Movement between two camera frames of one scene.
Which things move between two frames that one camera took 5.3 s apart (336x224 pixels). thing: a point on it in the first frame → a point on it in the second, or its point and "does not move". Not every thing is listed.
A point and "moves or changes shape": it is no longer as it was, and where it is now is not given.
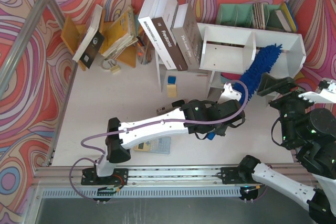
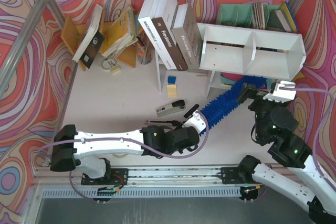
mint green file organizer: [257, 16] does not move
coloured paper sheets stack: [228, 76] does not move
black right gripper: [279, 98] → [255, 97]
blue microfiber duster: [260, 66] moves or changes shape
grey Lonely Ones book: [187, 35] does not move
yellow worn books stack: [121, 34] does not move
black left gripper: [238, 114] → [182, 126]
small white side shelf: [161, 70] does not move
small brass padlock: [111, 64] does not move
